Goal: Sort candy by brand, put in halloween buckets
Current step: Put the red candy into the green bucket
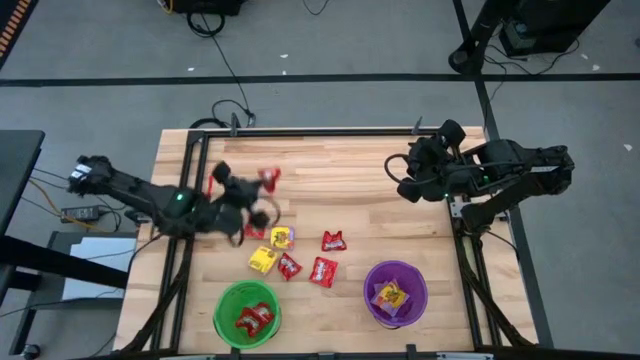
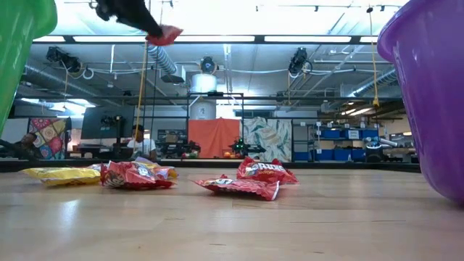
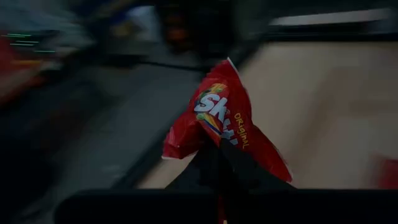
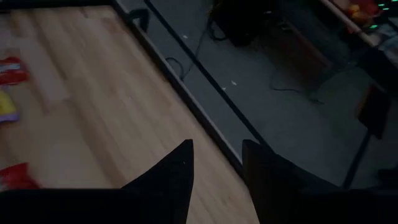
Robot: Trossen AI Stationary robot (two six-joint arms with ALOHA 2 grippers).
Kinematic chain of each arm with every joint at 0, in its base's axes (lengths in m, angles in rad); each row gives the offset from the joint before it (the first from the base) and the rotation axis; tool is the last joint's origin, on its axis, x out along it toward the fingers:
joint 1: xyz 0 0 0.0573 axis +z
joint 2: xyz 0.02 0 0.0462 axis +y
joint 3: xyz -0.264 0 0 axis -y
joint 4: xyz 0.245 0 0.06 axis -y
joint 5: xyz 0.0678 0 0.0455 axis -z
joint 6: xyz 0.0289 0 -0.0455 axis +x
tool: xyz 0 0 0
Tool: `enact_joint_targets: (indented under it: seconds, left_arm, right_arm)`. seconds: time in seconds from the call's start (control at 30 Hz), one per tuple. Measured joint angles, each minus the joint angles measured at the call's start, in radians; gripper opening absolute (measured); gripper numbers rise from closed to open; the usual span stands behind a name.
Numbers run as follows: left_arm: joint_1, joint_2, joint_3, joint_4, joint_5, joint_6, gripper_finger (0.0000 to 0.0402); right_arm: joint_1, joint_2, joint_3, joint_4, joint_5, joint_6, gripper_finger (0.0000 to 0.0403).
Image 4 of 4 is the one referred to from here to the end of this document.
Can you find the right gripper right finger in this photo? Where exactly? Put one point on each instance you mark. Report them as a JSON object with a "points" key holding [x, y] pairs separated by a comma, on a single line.
{"points": [[273, 193]]}

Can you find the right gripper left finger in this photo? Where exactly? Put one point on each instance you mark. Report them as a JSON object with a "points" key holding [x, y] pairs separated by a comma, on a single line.
{"points": [[174, 186]]}

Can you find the red Skittles candy bag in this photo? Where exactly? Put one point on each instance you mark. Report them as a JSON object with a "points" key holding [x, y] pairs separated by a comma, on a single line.
{"points": [[17, 177], [12, 74]]}

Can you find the yellow Sour Patch candy bag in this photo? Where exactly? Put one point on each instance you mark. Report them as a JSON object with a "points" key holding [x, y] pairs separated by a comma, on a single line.
{"points": [[6, 105]]}

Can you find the black stand with pole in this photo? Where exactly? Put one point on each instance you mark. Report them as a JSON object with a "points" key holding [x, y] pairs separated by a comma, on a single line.
{"points": [[374, 112]]}

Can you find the black equipment box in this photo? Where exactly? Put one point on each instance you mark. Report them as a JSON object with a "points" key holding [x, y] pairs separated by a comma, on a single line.
{"points": [[242, 25]]}

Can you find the black frame clamp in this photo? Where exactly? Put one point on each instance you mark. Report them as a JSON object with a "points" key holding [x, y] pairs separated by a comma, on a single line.
{"points": [[140, 17]]}

